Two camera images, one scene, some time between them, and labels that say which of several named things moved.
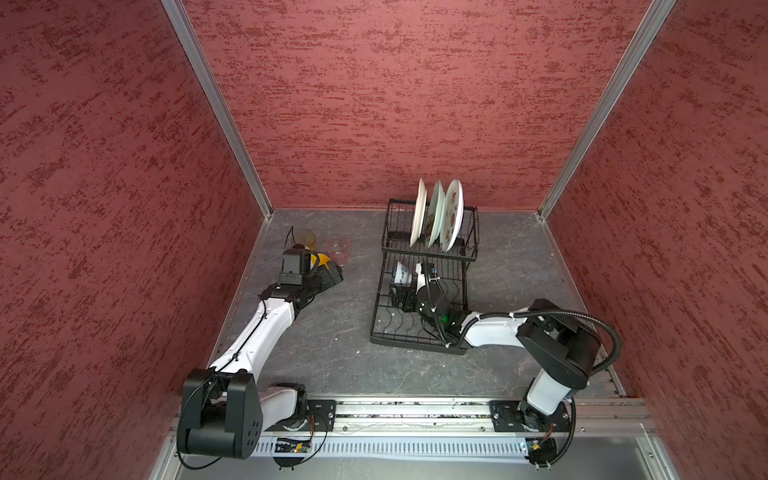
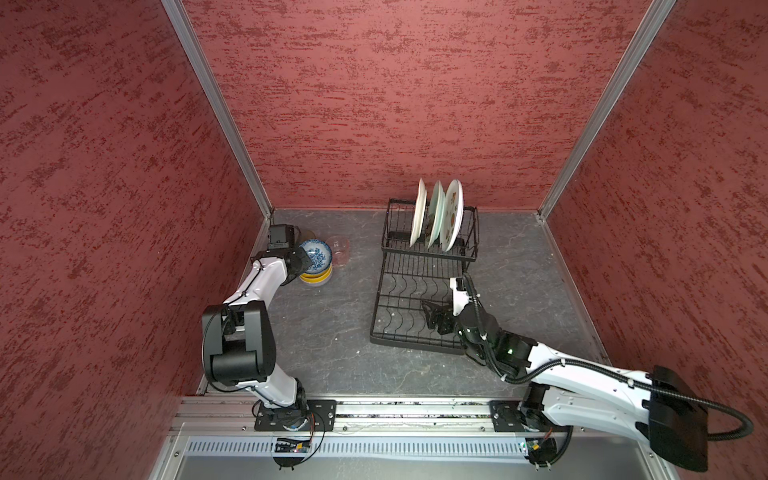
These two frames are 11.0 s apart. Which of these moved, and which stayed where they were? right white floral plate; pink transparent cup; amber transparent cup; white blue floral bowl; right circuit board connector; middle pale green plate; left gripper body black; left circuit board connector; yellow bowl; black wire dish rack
Moved: white blue floral bowl; yellow bowl; left gripper body black
Stayed: black wire dish rack; left circuit board connector; right white floral plate; amber transparent cup; pink transparent cup; middle pale green plate; right circuit board connector
